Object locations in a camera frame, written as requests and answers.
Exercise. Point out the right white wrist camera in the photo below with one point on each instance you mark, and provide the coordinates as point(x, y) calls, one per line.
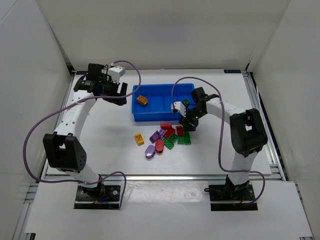
point(179, 107)

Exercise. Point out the left blue table label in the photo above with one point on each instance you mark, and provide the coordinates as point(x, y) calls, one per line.
point(81, 72)

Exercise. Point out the red half-round lego brick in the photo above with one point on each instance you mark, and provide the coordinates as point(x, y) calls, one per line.
point(165, 126)

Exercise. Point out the red oval lego brick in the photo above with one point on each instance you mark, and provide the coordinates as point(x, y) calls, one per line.
point(159, 146)

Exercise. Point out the right blue table label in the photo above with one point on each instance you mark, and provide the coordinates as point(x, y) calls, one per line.
point(232, 71)

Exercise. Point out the red long lego brick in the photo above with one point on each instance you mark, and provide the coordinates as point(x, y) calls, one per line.
point(169, 132)

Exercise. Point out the blue divided plastic bin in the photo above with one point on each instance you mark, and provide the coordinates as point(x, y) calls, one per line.
point(160, 97)

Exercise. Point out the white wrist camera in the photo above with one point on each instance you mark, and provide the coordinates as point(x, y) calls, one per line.
point(115, 73)
point(179, 107)

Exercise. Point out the green lego brick bottom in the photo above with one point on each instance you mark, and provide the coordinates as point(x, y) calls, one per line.
point(169, 144)

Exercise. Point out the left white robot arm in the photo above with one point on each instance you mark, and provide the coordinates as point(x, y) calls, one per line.
point(63, 149)

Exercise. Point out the purple lego brick studs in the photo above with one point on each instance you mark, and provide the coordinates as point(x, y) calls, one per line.
point(155, 136)

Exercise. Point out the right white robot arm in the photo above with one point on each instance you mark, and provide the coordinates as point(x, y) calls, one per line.
point(247, 132)

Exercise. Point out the blue table label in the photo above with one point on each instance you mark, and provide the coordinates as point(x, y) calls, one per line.
point(81, 72)
point(232, 71)

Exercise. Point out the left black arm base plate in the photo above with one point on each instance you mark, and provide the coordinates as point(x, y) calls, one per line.
point(103, 197)

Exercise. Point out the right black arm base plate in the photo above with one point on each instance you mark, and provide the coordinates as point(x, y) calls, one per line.
point(222, 201)

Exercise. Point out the yellow lego brick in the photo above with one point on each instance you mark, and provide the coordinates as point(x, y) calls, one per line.
point(142, 100)
point(139, 139)

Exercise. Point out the green lego brick small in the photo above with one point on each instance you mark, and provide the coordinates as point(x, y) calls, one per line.
point(180, 140)

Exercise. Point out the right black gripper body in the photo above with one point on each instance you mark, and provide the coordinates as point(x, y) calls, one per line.
point(188, 120)

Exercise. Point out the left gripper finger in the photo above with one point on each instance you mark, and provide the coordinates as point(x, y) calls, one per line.
point(116, 101)
point(123, 90)

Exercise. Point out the purple oval lego brick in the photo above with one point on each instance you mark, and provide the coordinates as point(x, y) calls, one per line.
point(150, 151)

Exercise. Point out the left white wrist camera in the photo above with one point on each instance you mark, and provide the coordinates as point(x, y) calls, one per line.
point(115, 73)

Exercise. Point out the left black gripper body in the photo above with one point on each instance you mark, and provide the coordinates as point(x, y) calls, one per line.
point(116, 92)

